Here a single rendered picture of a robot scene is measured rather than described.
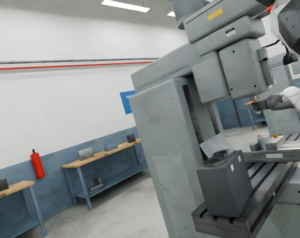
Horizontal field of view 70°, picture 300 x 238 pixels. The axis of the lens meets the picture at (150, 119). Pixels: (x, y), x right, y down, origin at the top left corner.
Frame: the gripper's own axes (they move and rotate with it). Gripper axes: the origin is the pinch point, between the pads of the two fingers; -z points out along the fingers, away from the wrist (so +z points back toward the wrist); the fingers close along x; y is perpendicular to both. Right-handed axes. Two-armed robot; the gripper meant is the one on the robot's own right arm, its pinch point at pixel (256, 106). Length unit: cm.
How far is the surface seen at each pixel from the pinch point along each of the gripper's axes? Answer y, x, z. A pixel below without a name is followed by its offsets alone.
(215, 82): -20.7, 16.5, -8.7
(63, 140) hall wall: -19, 115, -406
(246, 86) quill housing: -12.7, 8.7, 5.5
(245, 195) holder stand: 29, 49, 27
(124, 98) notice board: -85, -66, -477
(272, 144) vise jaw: 21.4, 7.0, 9.4
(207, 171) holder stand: 14, 62, 26
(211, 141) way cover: 17.3, 15.0, -32.5
